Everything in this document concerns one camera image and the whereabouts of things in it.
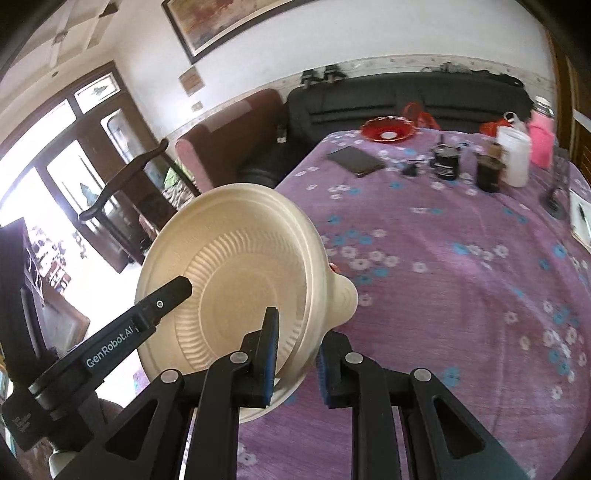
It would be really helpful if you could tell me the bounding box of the red plastic bag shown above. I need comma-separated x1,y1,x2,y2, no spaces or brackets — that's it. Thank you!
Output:
403,102,441,131

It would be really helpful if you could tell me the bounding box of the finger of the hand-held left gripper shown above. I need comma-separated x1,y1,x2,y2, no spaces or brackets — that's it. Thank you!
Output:
28,276,193,411

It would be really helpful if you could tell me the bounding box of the white paper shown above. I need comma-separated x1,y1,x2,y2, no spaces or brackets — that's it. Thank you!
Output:
568,188,591,252

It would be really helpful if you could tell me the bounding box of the brown wooden door frame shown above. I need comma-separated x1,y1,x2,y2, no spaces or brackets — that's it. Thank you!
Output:
547,28,591,162

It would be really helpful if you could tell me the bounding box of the patterned cushion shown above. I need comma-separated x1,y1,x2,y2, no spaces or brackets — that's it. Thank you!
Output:
163,165,204,210

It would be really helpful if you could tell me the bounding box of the black wire stand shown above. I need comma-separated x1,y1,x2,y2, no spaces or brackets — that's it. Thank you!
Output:
539,148,571,217

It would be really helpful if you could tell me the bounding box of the dark brown jar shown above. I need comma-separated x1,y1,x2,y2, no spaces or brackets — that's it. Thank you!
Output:
475,154,506,193

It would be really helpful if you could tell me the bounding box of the cream ribbed bowl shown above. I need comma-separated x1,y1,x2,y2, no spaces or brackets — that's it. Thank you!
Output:
135,184,359,423

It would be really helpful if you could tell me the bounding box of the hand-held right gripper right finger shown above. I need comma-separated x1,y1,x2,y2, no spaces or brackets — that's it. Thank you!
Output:
316,331,529,480

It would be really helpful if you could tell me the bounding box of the framed painting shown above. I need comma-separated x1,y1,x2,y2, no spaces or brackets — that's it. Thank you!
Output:
161,0,319,65

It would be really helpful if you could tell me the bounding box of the black sofa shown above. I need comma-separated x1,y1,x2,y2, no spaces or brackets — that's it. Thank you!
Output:
238,71,532,190

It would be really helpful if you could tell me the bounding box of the glass panel wooden door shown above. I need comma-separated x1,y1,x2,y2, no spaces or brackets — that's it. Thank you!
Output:
0,60,167,278

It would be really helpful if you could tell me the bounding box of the maroon armchair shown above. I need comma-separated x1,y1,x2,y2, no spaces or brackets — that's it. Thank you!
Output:
174,89,289,195

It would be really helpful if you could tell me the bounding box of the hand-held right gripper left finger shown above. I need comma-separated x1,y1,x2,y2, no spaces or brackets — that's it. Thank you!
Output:
51,307,281,480

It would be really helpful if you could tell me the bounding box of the small wall plaque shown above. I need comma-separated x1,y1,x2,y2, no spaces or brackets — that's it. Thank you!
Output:
178,66,205,97

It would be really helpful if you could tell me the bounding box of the white plastic container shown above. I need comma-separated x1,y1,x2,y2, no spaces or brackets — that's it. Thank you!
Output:
496,126,532,188

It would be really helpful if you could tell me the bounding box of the pink bottle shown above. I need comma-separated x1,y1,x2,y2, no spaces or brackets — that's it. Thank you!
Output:
527,97,555,169

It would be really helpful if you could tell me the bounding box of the small red scalloped plate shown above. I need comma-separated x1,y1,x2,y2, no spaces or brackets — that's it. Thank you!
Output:
361,116,417,144

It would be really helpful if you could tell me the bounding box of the dark wooden chair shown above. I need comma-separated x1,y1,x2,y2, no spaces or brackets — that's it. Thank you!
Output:
78,137,204,273

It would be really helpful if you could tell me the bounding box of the black jar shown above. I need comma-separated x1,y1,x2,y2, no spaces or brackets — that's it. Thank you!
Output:
429,136,462,181

